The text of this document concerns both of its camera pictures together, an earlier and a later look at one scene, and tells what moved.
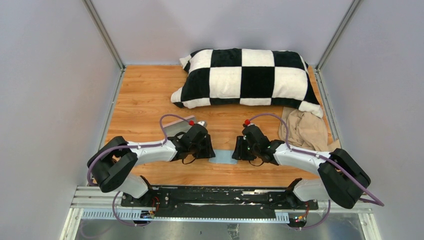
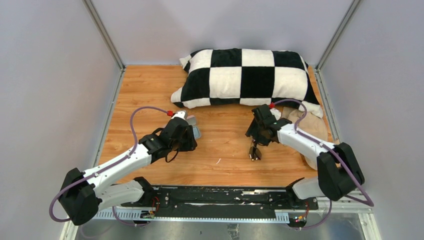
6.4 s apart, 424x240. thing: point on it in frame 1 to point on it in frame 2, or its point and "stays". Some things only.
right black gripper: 239,152 to 252,131
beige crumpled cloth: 307,129 stays
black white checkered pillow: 240,77 stays
